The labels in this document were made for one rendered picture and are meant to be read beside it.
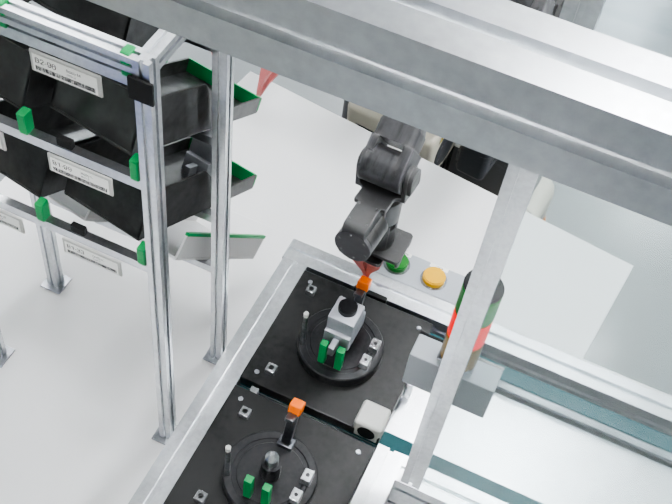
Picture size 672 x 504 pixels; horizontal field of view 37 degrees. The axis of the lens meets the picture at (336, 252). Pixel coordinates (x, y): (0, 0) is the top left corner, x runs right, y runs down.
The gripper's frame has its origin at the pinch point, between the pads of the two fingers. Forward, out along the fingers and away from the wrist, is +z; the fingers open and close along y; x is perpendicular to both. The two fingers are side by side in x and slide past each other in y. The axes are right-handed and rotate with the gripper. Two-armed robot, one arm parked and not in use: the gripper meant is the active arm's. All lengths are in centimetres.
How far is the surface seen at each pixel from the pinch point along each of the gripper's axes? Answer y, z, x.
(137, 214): -25.4, -27.1, -25.8
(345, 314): 0.5, -2.6, -11.1
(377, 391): 8.8, 9.5, -14.0
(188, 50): -111, 108, 138
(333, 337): -0.2, 2.0, -12.8
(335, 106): -55, 108, 138
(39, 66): -33, -53, -31
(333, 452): 6.9, 9.4, -26.9
